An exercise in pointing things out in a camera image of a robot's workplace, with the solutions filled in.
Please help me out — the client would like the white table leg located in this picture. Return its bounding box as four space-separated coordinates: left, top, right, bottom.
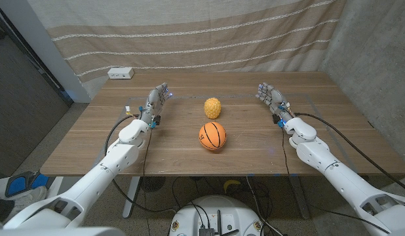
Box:
122 176 142 220

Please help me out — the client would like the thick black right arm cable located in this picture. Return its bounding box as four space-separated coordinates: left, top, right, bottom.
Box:
294 112 405 195

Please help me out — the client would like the orange toy basketball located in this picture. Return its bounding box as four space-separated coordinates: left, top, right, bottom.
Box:
198 121 227 151

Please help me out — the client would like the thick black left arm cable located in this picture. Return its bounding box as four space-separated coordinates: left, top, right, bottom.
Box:
104 114 178 214

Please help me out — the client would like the grey table leg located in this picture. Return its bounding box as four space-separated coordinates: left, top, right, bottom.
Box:
288 175 312 220

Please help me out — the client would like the yellow bumpy squeeze ball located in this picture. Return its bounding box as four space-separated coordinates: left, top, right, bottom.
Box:
203 97 222 120

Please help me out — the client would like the round black floor fan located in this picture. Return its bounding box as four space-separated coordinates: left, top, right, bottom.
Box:
139 176 166 193

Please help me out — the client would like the beige striped fabric backdrop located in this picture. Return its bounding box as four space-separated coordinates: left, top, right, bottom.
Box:
27 0 347 85

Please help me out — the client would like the white robot torso base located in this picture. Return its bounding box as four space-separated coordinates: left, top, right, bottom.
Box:
168 195 265 236

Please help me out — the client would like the dark wooden door panel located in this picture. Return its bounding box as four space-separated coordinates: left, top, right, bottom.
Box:
0 9 74 180

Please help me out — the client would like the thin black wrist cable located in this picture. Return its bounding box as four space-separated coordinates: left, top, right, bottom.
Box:
142 127 154 210
280 126 292 180

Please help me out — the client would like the thin black left wrist cable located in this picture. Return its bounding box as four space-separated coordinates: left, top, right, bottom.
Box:
142 127 154 210

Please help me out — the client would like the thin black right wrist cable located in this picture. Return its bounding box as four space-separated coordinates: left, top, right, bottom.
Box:
280 126 292 180

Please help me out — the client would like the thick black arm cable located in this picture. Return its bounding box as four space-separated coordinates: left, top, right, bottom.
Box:
104 114 178 214
294 112 405 195

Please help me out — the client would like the grey floor cable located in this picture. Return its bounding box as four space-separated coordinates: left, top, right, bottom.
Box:
245 176 284 236

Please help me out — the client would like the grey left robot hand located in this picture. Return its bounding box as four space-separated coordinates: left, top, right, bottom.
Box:
139 82 174 126

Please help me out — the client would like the white power strip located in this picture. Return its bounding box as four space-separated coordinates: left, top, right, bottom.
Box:
107 67 135 80

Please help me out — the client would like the yellow curved floor object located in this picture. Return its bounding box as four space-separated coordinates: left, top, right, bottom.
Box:
223 179 242 194

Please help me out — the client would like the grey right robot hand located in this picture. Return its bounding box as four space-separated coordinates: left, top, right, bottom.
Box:
255 82 296 124

